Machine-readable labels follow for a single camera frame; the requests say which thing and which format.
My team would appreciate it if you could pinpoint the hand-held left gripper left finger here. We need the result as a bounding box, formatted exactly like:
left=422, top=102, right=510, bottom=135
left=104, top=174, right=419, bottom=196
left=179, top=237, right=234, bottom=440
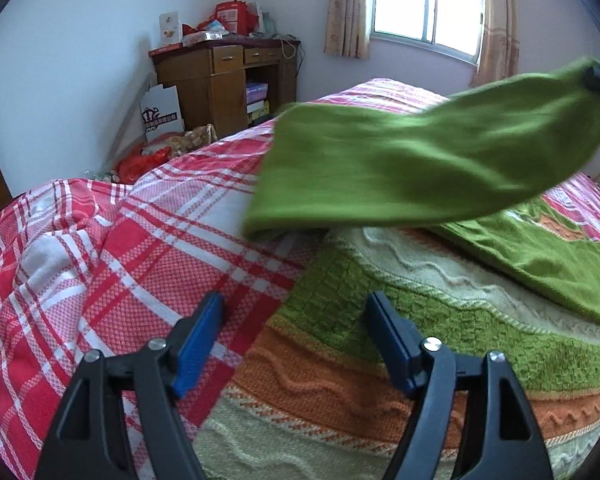
left=34, top=290, right=227, bottom=480

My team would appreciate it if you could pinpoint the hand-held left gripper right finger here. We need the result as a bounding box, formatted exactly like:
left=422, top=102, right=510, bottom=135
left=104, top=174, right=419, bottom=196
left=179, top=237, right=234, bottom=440
left=362, top=291, right=556, bottom=480

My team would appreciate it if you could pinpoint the green striped knitted sweater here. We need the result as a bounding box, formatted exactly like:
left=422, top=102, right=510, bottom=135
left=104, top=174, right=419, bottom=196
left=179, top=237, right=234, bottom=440
left=195, top=57, right=600, bottom=480

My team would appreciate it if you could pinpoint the red plaid blanket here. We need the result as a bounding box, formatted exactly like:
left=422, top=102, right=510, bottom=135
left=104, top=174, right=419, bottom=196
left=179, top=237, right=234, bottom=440
left=0, top=77, right=600, bottom=480

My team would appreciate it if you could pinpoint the beige patterned curtain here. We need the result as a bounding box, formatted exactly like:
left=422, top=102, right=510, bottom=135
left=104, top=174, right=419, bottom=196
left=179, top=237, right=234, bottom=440
left=470, top=0, right=521, bottom=88
left=324, top=0, right=376, bottom=60

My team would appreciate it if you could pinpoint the red plastic bag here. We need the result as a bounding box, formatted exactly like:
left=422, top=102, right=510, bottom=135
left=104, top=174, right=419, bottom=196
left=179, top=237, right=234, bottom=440
left=114, top=146, right=173, bottom=185

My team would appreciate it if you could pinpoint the beige patterned bag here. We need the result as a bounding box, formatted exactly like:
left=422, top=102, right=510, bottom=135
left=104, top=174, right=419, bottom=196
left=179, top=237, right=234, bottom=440
left=172, top=124, right=218, bottom=157

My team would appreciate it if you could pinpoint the window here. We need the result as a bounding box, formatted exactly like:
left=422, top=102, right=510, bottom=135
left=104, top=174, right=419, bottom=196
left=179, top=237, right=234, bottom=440
left=370, top=0, right=486, bottom=66

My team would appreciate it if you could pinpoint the stack of books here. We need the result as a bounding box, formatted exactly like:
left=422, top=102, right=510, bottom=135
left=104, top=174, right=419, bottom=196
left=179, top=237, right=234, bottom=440
left=245, top=81, right=271, bottom=127

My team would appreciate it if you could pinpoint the wooden desk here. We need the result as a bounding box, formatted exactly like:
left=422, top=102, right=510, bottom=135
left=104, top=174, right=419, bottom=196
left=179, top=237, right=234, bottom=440
left=148, top=39, right=301, bottom=141

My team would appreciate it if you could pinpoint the flat silver box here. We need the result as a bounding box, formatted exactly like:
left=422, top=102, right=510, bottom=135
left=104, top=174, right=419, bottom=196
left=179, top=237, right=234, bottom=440
left=182, top=30, right=231, bottom=47

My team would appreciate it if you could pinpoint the white box with yellow print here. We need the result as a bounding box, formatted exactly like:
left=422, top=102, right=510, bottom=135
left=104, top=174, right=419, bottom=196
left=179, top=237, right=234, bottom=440
left=159, top=11, right=183, bottom=46

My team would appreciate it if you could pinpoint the red gift box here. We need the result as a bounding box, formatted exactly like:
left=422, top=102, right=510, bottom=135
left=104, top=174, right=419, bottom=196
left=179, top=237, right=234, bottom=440
left=214, top=0, right=258, bottom=36

